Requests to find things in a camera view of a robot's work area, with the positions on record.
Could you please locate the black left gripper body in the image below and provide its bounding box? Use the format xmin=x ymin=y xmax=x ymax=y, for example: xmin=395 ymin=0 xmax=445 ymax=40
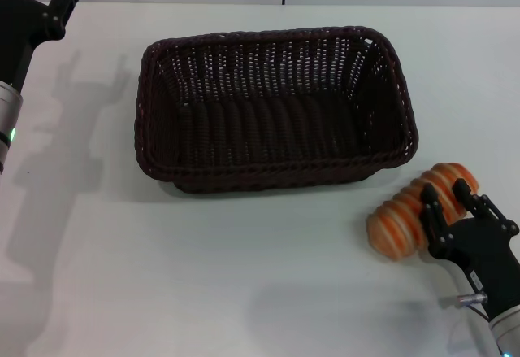
xmin=0 ymin=0 xmax=66 ymax=89

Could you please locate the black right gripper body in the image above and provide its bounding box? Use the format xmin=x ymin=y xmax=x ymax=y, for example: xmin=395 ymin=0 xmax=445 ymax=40
xmin=429 ymin=216 xmax=520 ymax=320

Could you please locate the orange striped bread roll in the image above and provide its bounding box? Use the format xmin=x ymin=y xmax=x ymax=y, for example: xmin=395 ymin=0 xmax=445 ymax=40
xmin=366 ymin=162 xmax=482 ymax=262

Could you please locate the black wicker basket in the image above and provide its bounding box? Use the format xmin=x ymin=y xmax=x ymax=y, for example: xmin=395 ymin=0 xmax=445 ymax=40
xmin=133 ymin=25 xmax=420 ymax=194

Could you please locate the right arm cable with plug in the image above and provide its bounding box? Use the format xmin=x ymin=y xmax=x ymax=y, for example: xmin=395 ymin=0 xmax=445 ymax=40
xmin=457 ymin=291 xmax=495 ymax=322

